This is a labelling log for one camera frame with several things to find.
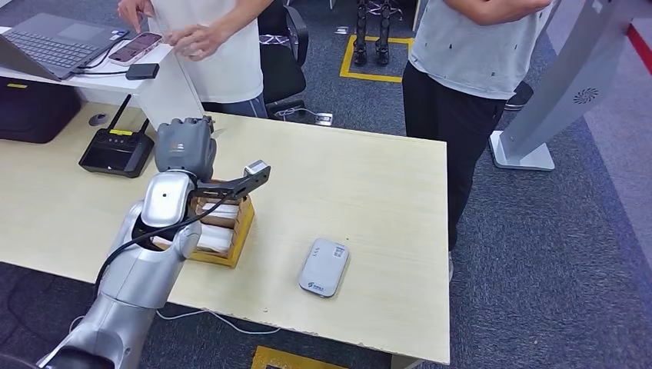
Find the black office chair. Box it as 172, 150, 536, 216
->
257, 0, 311, 121

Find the black camera bracket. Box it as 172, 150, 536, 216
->
193, 170, 271, 202

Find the grey laptop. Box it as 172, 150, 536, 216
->
0, 12, 128, 82

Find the black carrying case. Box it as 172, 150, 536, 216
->
0, 76, 82, 145

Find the white card reader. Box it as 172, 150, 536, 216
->
298, 238, 351, 299

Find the wooden card organizer box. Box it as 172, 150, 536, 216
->
151, 178, 256, 269

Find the black usb cable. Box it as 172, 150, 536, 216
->
70, 38, 129, 78

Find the black adapter box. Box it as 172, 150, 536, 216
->
125, 63, 161, 81

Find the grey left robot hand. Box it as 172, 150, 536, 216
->
154, 117, 218, 181

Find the yellow floor tape marking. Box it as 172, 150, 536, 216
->
339, 34, 414, 84
251, 345, 350, 369

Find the person's left hand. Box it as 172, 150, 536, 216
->
164, 22, 225, 62

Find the person's right hand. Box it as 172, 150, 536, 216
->
117, 0, 155, 34

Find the white cable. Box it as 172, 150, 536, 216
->
68, 307, 282, 337
274, 105, 319, 122

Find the black remote controller with antennas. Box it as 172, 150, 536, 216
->
78, 94, 155, 179

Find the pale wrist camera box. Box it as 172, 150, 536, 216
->
243, 159, 271, 180

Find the grey kiosk stand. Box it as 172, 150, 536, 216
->
488, 0, 652, 172

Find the person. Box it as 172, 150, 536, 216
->
117, 0, 276, 119
401, 0, 561, 284

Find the pink smartphone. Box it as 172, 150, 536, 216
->
108, 32, 164, 67

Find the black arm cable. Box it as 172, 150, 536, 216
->
93, 197, 228, 307

